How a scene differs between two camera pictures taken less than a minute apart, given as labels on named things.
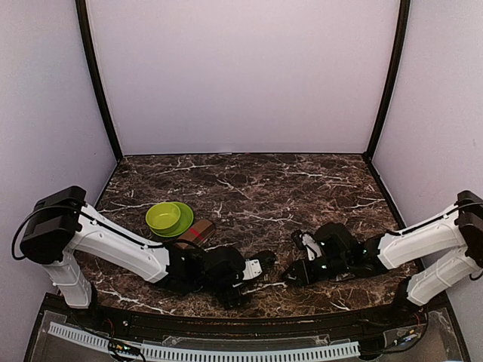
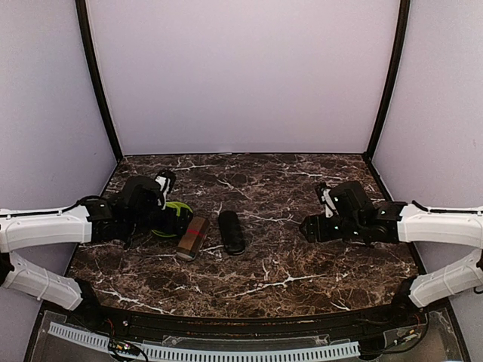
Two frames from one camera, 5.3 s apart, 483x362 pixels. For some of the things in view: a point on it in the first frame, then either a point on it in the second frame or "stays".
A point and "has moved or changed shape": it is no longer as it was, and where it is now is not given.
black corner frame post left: x=96 y=78 stays
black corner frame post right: x=394 y=79 stays
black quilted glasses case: x=266 y=260 -> x=231 y=232
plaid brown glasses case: x=195 y=235 has moved or changed shape
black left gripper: x=231 y=301 -> x=183 y=222
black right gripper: x=302 y=273 -> x=312 y=220
